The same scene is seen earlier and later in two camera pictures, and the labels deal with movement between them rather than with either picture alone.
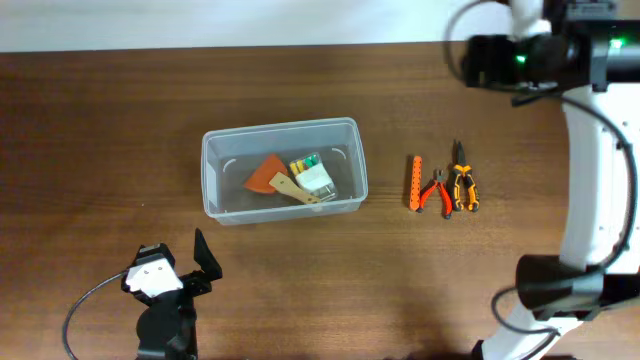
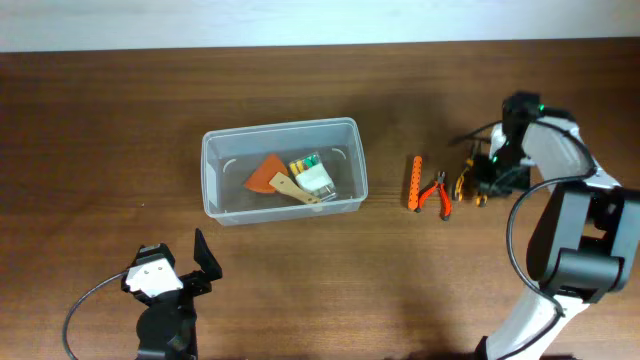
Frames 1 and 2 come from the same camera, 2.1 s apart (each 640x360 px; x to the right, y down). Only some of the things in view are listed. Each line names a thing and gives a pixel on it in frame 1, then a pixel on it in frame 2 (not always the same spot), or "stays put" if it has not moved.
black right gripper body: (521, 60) → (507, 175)
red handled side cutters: (439, 176) stays put
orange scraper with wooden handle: (271, 174) stays put
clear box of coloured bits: (313, 177) stays put
